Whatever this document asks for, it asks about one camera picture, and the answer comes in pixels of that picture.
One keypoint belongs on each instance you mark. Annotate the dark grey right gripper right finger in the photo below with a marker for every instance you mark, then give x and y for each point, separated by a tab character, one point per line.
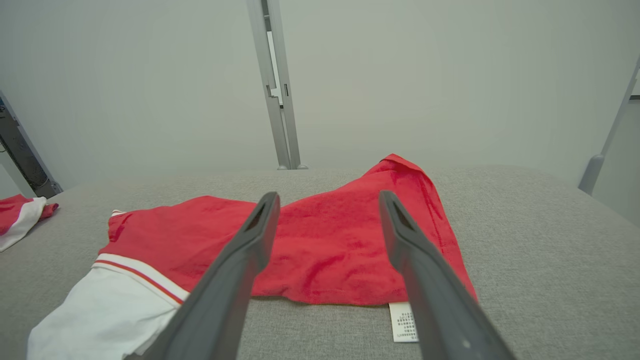
440	300

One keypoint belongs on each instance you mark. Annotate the grey slanted frame leg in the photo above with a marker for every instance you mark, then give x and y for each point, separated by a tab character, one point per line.
592	170

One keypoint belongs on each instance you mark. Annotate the grey metal partition post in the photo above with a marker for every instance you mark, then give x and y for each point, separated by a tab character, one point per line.
280	125

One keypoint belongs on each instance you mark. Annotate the red white shorts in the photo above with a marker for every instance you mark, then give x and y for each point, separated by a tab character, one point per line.
17	215

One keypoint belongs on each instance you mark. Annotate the dark metal rack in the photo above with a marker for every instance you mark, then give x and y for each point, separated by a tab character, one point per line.
25	155

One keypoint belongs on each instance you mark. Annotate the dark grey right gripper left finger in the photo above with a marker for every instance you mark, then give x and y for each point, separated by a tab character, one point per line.
220	300

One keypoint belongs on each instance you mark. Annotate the red basketball jersey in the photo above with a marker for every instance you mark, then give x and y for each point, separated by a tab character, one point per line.
325	250

